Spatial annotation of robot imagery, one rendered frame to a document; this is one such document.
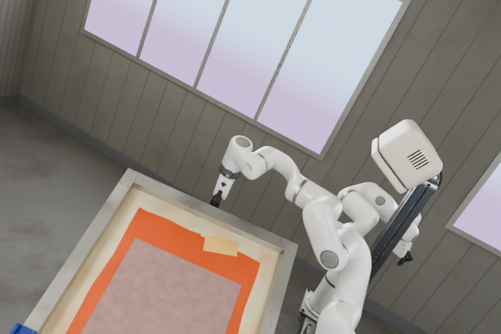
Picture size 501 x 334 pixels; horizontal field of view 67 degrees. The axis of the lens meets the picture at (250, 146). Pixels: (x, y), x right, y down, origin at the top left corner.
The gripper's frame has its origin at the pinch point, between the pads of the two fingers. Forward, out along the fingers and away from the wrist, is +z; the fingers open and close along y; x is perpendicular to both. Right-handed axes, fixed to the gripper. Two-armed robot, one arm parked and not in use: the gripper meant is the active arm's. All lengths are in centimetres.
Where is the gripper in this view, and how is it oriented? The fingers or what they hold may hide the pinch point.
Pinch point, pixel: (217, 198)
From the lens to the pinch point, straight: 139.9
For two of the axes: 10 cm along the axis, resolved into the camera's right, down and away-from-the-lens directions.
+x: -9.1, -4.1, -0.2
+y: 2.4, -5.7, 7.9
